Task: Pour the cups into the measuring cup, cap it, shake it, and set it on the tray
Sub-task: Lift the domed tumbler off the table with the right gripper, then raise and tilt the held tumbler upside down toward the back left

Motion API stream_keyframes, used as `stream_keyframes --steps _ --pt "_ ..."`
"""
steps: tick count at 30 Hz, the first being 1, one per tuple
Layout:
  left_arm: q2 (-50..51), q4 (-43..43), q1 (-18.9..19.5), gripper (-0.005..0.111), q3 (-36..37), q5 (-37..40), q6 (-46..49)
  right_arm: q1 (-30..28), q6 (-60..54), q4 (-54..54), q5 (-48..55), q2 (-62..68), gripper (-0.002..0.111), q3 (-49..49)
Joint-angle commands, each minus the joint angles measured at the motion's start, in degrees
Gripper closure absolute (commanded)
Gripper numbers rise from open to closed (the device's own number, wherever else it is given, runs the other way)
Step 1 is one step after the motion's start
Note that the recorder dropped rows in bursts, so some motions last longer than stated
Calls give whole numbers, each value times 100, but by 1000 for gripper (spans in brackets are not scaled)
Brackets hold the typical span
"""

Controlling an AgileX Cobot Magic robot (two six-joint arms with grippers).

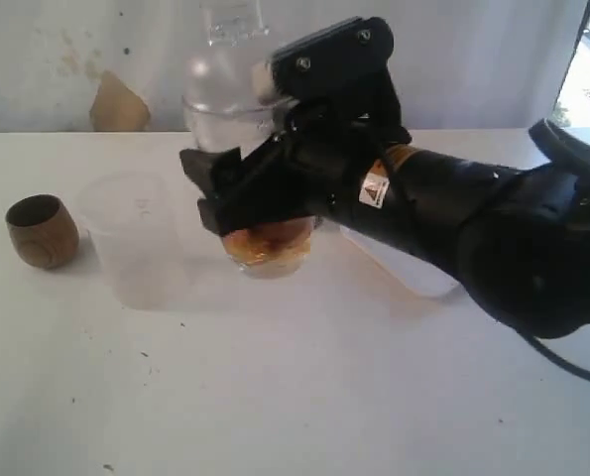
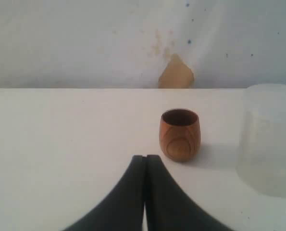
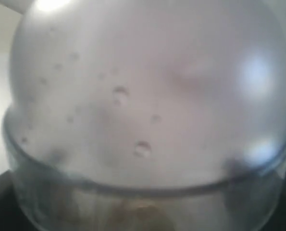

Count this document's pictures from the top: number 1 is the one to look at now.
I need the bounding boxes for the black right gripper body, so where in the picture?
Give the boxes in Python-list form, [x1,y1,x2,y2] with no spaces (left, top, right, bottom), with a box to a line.
[277,17,411,214]

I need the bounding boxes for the translucent white plastic cup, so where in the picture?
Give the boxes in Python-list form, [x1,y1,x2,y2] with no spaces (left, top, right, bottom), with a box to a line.
[75,172,187,310]

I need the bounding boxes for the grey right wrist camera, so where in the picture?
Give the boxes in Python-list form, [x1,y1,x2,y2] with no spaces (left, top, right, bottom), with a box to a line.
[251,46,294,105]

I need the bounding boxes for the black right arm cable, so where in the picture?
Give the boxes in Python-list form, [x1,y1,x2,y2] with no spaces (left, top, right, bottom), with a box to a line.
[522,334,590,388]

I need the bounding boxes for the clear dome lid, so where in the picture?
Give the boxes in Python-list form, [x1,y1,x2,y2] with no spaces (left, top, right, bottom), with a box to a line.
[182,1,285,122]

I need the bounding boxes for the brown wooden cubes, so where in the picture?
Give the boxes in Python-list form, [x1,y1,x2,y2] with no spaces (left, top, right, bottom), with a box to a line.
[222,217,312,253]

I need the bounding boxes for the white square plastic tray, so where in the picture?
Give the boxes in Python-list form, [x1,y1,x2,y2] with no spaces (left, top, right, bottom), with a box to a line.
[340,226,459,298]

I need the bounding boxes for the clear plastic cup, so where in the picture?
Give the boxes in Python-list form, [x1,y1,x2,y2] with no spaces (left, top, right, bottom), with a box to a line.
[179,101,314,279]

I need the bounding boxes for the brown wooden cup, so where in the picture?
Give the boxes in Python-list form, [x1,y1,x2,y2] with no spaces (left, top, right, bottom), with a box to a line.
[5,194,79,270]

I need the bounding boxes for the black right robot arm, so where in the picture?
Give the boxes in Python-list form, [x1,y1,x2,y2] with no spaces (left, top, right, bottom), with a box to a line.
[179,17,590,338]

